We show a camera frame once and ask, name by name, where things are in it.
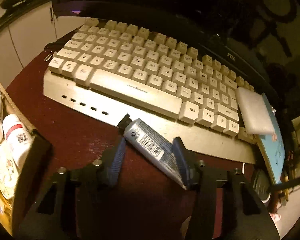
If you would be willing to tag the white bottle with red band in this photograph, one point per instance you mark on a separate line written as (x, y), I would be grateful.
(18, 137)

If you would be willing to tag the white foam block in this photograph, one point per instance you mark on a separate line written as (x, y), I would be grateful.
(254, 112)

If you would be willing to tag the blue notebook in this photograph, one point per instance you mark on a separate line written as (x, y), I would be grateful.
(272, 147)

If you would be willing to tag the black lamp base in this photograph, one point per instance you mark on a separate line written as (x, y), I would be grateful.
(261, 183)

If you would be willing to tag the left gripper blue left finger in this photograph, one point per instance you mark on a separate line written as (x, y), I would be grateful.
(116, 157)

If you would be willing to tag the cream cartoon case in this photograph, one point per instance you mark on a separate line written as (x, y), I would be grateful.
(8, 172)

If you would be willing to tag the grey cream tube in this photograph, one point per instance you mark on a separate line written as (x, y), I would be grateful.
(151, 145)

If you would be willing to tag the pink patterned paper cup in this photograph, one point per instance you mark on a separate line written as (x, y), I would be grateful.
(275, 217)

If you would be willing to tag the beige mechanical keyboard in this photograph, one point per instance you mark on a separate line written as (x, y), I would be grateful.
(110, 69)

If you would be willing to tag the black TCL monitor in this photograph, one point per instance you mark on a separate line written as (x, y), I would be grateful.
(239, 30)

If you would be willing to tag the cardboard box tray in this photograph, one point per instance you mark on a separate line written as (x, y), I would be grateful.
(7, 205)

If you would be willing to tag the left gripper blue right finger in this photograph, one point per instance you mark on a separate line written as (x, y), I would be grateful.
(186, 162)

